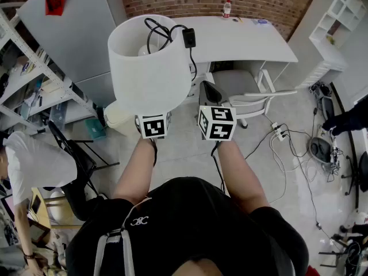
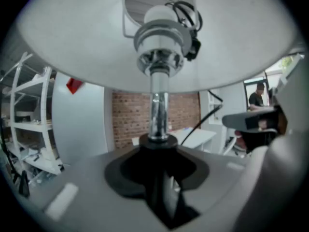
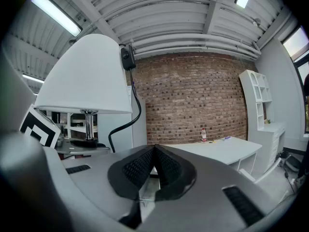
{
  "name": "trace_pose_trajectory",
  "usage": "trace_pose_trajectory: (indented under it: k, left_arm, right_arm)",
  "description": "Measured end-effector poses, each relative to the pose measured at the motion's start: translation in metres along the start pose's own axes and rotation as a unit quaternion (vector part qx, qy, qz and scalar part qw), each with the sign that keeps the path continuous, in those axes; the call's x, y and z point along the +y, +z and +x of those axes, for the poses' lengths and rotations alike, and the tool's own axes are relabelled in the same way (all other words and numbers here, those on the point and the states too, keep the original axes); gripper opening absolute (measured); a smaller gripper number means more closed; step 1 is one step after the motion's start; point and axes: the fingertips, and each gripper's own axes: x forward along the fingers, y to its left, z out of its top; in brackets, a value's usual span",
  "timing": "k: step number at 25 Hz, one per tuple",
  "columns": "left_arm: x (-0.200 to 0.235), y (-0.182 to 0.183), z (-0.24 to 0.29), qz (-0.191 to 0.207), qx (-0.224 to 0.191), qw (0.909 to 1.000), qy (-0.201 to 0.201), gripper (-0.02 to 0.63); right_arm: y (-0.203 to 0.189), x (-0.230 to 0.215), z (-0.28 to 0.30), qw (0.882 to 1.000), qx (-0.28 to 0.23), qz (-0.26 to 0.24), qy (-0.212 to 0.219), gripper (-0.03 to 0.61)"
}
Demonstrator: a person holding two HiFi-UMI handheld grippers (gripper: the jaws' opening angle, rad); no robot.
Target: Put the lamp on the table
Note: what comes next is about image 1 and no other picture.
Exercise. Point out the red paper sheet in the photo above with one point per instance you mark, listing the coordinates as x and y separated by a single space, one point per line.
55 2

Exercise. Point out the grey and white chair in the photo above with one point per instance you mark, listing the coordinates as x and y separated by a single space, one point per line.
235 85

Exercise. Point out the white power strip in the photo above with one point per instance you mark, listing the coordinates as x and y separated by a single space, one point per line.
277 131

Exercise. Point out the black bag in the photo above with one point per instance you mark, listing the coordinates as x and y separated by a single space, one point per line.
319 149

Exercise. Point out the teal box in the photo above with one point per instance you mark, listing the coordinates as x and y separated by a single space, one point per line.
95 128

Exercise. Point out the person's black clothing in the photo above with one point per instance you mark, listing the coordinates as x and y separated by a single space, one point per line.
195 226

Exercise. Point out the white cubby bookshelf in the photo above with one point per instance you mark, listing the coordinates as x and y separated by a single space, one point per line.
339 13

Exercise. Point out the white desk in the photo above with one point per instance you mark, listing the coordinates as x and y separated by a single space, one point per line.
233 43

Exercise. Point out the black office chair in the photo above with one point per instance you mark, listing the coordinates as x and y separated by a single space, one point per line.
359 177

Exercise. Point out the white metal shelf rack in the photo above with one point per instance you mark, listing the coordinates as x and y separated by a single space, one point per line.
34 76

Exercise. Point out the white trash bin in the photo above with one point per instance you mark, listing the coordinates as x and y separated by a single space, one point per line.
118 119

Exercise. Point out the grey refrigerator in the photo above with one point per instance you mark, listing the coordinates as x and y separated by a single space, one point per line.
74 39

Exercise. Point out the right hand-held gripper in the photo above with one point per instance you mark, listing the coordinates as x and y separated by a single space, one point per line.
218 122

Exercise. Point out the plastic bottle with red cap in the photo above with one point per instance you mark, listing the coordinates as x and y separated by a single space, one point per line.
226 9

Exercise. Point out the white lamp shade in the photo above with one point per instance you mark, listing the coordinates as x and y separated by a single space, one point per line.
149 76

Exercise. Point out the black folding chair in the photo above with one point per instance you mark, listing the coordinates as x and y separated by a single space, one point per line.
80 157

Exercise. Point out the blue and white packet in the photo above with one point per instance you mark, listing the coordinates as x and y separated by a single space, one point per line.
261 22

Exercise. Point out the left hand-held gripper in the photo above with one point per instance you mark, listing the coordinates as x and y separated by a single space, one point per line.
152 127

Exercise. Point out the person's right forearm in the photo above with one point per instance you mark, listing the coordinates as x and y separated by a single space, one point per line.
241 174

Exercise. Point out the person's left forearm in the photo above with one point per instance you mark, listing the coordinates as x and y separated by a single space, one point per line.
135 171

